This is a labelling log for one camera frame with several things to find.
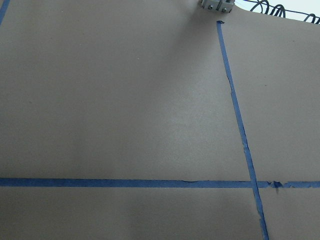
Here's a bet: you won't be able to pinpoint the aluminium frame post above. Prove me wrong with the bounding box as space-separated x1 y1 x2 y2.
200 0 235 13

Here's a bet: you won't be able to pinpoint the black coiled cables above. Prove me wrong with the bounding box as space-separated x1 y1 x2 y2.
241 0 320 25

